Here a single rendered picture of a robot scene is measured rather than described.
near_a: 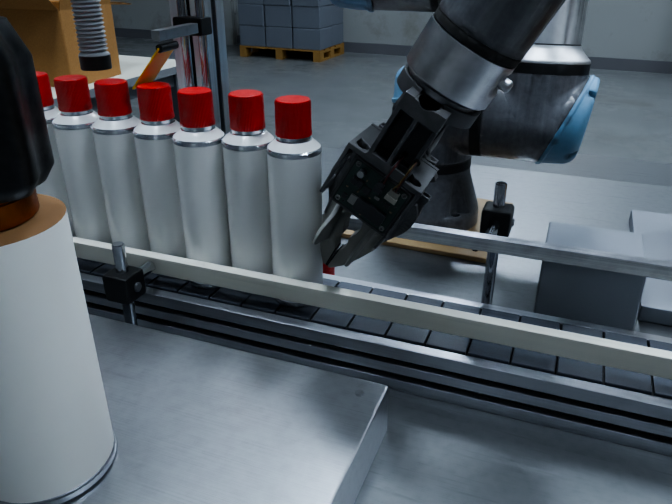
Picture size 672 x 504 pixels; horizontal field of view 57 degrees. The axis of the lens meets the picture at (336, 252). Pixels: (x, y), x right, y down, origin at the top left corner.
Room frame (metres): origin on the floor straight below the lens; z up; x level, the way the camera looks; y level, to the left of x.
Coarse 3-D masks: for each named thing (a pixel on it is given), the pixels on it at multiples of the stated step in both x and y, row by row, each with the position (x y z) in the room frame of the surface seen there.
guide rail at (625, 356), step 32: (96, 256) 0.61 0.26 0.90; (128, 256) 0.59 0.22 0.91; (160, 256) 0.58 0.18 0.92; (256, 288) 0.54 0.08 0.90; (288, 288) 0.52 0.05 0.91; (320, 288) 0.52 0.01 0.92; (384, 320) 0.49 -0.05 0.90; (416, 320) 0.48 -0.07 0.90; (448, 320) 0.47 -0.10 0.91; (480, 320) 0.46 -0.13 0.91; (544, 352) 0.44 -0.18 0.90; (576, 352) 0.43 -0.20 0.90; (608, 352) 0.42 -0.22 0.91; (640, 352) 0.41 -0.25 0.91
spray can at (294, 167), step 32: (288, 96) 0.57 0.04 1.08; (288, 128) 0.55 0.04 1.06; (288, 160) 0.54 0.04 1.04; (320, 160) 0.56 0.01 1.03; (288, 192) 0.54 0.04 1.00; (320, 192) 0.55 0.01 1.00; (288, 224) 0.54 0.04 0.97; (320, 224) 0.55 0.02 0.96; (288, 256) 0.54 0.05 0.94; (320, 256) 0.55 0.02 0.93
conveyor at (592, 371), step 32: (160, 288) 0.58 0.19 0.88; (192, 288) 0.58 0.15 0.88; (224, 288) 0.58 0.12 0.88; (352, 288) 0.58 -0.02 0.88; (320, 320) 0.51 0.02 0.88; (352, 320) 0.52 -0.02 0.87; (512, 320) 0.51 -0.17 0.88; (544, 320) 0.51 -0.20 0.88; (480, 352) 0.46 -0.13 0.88; (512, 352) 0.47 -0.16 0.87; (608, 384) 0.42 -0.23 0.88; (640, 384) 0.42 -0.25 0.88
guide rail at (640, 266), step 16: (352, 224) 0.58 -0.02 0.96; (416, 224) 0.56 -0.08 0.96; (416, 240) 0.55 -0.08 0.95; (432, 240) 0.55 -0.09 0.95; (448, 240) 0.54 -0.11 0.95; (464, 240) 0.53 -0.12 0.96; (480, 240) 0.53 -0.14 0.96; (496, 240) 0.52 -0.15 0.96; (512, 240) 0.52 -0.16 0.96; (528, 240) 0.52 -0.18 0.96; (528, 256) 0.51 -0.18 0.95; (544, 256) 0.51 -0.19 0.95; (560, 256) 0.50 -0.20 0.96; (576, 256) 0.50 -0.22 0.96; (592, 256) 0.49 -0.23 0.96; (608, 256) 0.49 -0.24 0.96; (624, 256) 0.49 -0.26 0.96; (624, 272) 0.48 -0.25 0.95; (640, 272) 0.48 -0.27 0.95; (656, 272) 0.47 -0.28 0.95
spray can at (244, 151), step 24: (240, 96) 0.57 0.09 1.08; (240, 120) 0.57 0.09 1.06; (264, 120) 0.59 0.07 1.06; (240, 144) 0.56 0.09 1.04; (264, 144) 0.57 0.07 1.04; (240, 168) 0.56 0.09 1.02; (264, 168) 0.57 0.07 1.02; (240, 192) 0.56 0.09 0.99; (264, 192) 0.57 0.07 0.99; (240, 216) 0.56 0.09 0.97; (264, 216) 0.57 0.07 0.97; (240, 240) 0.56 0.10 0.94; (264, 240) 0.57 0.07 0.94; (240, 264) 0.57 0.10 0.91; (264, 264) 0.56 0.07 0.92
